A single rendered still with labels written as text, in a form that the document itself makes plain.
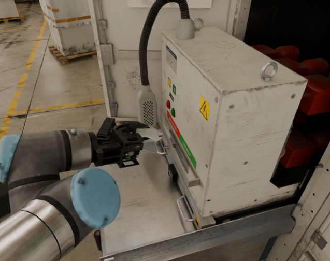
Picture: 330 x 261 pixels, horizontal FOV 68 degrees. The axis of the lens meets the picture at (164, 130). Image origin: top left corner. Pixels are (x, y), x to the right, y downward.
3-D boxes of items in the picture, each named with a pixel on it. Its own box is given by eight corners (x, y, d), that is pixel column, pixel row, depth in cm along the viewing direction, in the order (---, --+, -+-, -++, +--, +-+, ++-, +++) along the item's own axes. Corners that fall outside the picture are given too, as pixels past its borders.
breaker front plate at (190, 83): (198, 221, 82) (217, 93, 53) (160, 134, 119) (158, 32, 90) (202, 220, 82) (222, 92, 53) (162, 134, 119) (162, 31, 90)
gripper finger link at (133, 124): (148, 138, 66) (118, 142, 61) (145, 135, 67) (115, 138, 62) (151, 122, 64) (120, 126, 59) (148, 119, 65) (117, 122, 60)
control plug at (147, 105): (141, 129, 106) (138, 93, 96) (138, 123, 110) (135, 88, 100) (158, 126, 108) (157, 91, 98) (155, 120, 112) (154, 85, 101)
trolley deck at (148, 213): (106, 288, 76) (103, 279, 73) (94, 156, 124) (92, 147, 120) (290, 231, 91) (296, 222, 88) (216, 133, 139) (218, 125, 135)
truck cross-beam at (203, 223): (200, 236, 82) (201, 226, 78) (158, 138, 123) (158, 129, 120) (213, 232, 83) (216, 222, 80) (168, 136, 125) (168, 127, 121)
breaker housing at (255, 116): (202, 221, 81) (223, 91, 52) (161, 133, 119) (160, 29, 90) (327, 188, 93) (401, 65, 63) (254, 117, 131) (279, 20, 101)
